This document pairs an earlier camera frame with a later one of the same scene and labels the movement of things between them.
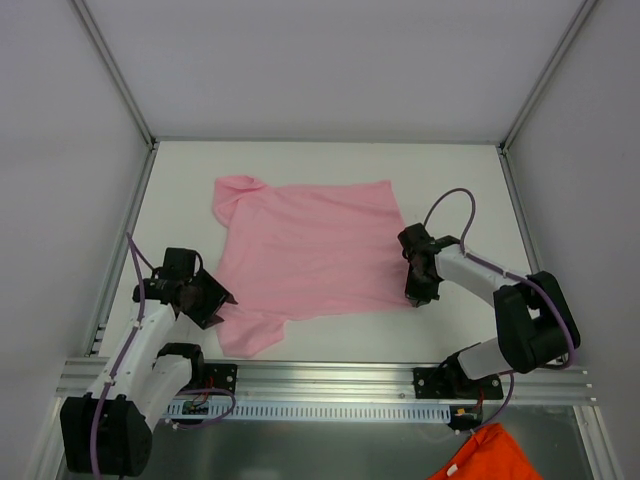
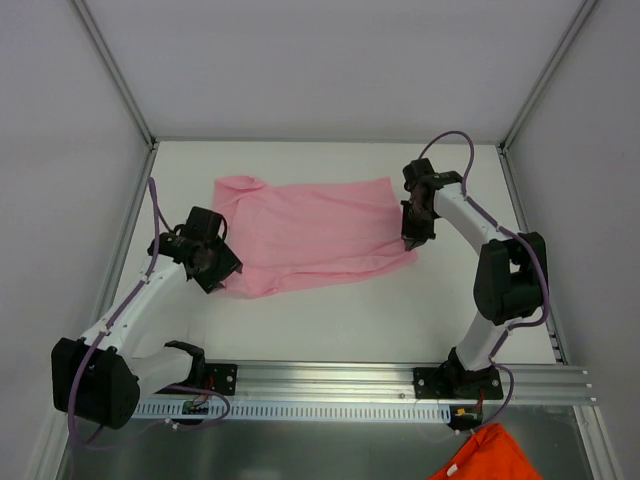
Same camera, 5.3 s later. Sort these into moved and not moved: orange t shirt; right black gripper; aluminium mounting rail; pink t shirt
Moved: right black gripper; pink t shirt
Not moved: orange t shirt; aluminium mounting rail
